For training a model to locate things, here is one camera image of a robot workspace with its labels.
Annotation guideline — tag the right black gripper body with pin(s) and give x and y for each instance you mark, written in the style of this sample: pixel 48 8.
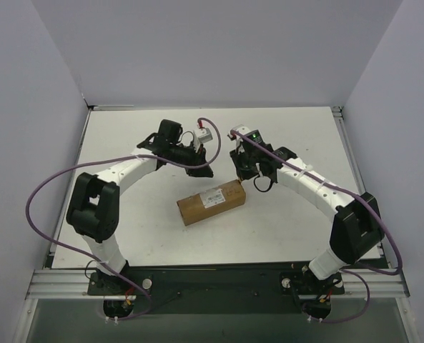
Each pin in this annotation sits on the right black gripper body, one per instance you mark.
pixel 243 161

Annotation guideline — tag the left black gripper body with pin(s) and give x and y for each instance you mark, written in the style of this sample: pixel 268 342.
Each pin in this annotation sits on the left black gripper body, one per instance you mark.
pixel 197 159

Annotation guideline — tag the brown cardboard express box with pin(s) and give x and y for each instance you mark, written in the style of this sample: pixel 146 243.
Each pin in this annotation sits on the brown cardboard express box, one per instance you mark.
pixel 211 202

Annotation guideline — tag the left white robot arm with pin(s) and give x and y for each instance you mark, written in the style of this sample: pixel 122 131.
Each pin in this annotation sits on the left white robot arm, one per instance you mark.
pixel 94 206

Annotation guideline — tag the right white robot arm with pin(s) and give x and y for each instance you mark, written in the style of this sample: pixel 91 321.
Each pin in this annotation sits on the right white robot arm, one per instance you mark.
pixel 355 231

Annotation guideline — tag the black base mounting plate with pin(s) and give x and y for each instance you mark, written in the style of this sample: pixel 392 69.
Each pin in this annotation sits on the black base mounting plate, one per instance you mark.
pixel 259 288

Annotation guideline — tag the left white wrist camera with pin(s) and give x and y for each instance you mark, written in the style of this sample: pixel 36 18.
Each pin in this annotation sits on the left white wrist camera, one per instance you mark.
pixel 201 135

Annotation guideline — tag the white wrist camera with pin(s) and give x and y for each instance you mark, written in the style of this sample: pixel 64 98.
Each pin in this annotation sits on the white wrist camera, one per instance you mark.
pixel 236 132
pixel 201 135

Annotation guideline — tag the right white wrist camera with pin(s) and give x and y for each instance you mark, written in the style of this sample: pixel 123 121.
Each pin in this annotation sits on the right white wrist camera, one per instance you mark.
pixel 236 132

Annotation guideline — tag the aluminium frame rail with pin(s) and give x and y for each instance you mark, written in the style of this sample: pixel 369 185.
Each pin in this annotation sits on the aluminium frame rail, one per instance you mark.
pixel 72 284

